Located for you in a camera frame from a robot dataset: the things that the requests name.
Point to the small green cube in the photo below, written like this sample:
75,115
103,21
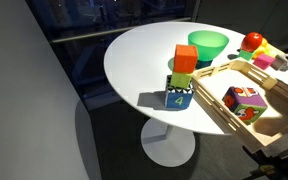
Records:
246,55

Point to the grey cube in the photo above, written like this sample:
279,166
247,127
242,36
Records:
279,62

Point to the multicoloured soft picture cube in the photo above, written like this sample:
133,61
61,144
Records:
244,104

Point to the green wooden block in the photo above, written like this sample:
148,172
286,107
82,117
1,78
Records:
180,80

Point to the white round table base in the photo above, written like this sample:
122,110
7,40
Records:
167,143

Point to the light wooden slatted tray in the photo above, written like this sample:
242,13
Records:
214,100

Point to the green translucent bowl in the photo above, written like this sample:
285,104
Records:
207,43

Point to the pink cube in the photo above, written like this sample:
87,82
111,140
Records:
264,61

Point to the red toy apple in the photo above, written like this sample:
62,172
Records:
251,41

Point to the patterned soft box number four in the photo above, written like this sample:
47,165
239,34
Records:
179,100

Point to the orange wooden block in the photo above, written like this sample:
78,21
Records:
185,59

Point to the yellow toy fruit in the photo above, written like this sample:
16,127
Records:
259,52

